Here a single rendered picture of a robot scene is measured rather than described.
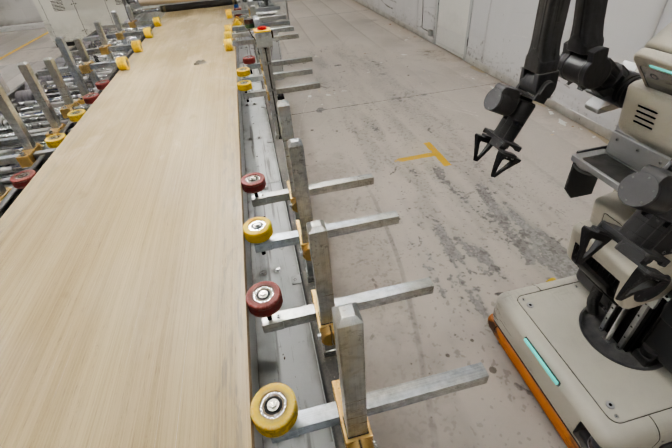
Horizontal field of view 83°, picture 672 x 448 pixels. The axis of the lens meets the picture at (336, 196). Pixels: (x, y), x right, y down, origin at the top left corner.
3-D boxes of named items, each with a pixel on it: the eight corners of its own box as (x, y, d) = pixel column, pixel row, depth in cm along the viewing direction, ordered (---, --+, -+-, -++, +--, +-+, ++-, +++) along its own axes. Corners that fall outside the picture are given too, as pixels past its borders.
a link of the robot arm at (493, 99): (559, 84, 91) (536, 73, 98) (525, 69, 87) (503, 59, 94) (529, 128, 97) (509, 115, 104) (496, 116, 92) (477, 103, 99)
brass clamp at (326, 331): (333, 297, 99) (332, 285, 96) (346, 342, 88) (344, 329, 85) (310, 303, 98) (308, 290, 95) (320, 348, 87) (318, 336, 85)
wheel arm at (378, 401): (478, 370, 79) (481, 359, 77) (486, 386, 76) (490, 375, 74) (271, 427, 73) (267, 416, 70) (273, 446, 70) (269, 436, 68)
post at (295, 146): (319, 273, 118) (300, 135, 90) (321, 281, 116) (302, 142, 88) (308, 275, 118) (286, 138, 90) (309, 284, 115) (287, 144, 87)
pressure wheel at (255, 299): (263, 344, 87) (253, 313, 80) (249, 320, 93) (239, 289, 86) (293, 326, 91) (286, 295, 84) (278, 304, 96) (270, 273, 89)
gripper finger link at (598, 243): (585, 278, 70) (621, 238, 66) (558, 253, 76) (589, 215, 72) (608, 284, 72) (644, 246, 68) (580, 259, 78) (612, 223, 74)
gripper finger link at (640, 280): (616, 306, 64) (657, 265, 60) (584, 277, 70) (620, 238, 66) (640, 312, 66) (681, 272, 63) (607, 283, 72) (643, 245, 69)
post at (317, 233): (338, 354, 102) (323, 216, 74) (341, 366, 99) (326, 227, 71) (325, 357, 101) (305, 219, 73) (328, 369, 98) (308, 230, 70)
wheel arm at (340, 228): (395, 219, 118) (395, 208, 116) (399, 226, 115) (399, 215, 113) (255, 247, 112) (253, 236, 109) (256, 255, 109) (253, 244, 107)
